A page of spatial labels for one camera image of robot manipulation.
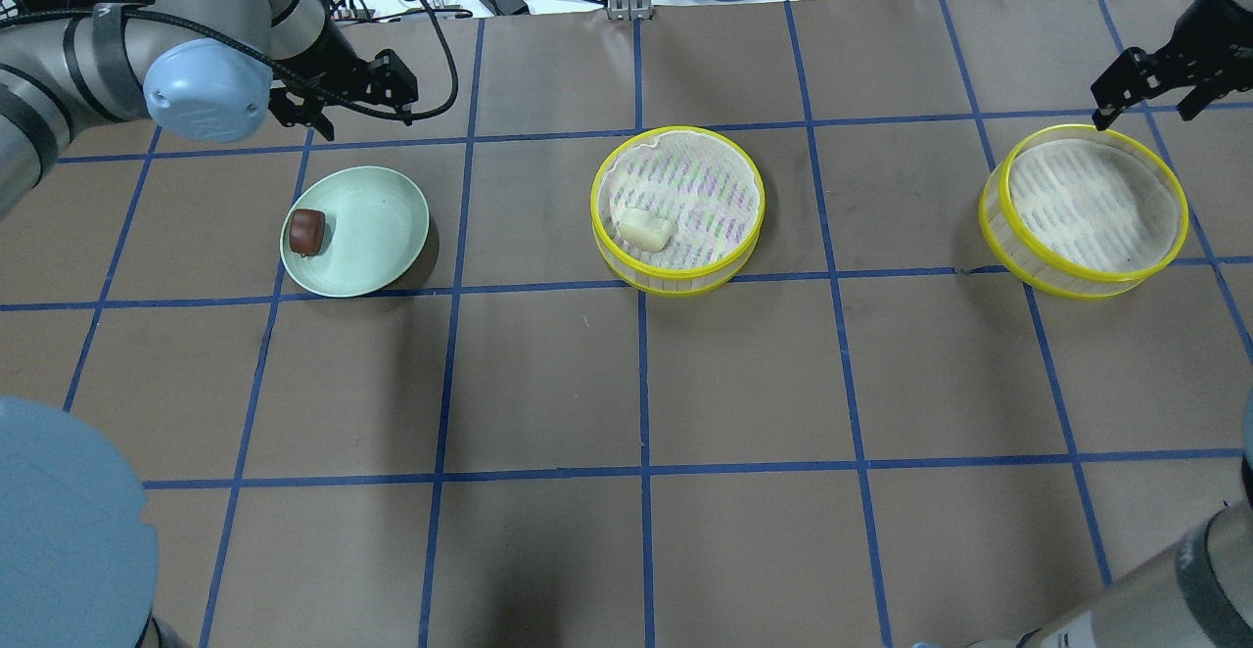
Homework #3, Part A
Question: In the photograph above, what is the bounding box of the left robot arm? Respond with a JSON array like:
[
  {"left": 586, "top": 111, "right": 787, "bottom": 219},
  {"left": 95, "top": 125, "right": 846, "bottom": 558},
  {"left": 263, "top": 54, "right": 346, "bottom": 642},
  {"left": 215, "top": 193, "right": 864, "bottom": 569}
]
[{"left": 1, "top": 0, "right": 419, "bottom": 647}]

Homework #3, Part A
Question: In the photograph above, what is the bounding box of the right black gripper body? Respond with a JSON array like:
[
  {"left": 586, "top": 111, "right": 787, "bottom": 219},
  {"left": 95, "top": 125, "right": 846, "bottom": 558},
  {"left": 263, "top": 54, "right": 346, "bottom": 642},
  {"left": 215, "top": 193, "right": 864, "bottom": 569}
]
[{"left": 1154, "top": 0, "right": 1252, "bottom": 91}]

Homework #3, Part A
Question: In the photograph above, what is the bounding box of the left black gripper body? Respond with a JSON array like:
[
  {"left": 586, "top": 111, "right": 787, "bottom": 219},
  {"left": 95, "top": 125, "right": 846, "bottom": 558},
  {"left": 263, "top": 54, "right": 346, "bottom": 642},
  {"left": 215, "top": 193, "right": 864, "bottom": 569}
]
[{"left": 276, "top": 21, "right": 380, "bottom": 117}]

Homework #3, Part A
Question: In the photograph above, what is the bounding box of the right yellow steamer basket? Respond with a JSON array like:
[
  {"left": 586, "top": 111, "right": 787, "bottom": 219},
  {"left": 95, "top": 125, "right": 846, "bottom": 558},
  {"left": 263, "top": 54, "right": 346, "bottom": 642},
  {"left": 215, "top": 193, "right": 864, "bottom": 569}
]
[{"left": 977, "top": 123, "right": 1190, "bottom": 301}]

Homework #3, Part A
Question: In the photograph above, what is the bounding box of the middle yellow steamer basket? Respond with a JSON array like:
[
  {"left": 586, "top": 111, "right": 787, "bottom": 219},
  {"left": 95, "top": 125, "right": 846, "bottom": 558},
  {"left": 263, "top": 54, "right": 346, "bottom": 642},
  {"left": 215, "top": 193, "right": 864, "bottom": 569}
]
[{"left": 589, "top": 125, "right": 766, "bottom": 300}]

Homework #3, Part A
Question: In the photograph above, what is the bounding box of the light green plate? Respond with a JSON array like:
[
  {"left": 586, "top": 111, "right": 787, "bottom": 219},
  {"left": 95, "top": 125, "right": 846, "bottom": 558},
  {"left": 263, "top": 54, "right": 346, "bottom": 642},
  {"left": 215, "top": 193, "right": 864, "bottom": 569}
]
[{"left": 278, "top": 165, "right": 431, "bottom": 300}]

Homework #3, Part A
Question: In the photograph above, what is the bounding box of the brown bun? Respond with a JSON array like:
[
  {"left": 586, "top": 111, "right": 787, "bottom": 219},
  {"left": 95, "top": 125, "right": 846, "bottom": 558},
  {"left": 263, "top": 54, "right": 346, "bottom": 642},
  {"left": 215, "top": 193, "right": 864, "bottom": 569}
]
[{"left": 286, "top": 208, "right": 328, "bottom": 258}]

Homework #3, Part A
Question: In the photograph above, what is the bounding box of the yellow steamer basket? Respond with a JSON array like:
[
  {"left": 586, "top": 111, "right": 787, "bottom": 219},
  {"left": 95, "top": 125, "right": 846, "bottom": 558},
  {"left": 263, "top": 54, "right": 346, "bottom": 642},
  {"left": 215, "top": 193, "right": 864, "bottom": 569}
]
[
  {"left": 589, "top": 125, "right": 766, "bottom": 300},
  {"left": 977, "top": 123, "right": 1190, "bottom": 301}
]

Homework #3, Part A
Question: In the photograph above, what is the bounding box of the white bun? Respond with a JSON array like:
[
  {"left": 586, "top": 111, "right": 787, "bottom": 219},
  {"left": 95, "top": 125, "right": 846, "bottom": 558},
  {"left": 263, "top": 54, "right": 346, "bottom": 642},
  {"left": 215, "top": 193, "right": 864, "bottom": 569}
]
[{"left": 615, "top": 208, "right": 675, "bottom": 253}]

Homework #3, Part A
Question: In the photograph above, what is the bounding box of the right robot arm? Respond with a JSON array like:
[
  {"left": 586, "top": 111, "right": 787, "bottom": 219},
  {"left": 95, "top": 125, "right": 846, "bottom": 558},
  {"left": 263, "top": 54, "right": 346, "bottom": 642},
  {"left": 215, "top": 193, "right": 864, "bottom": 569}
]
[{"left": 977, "top": 0, "right": 1250, "bottom": 647}]

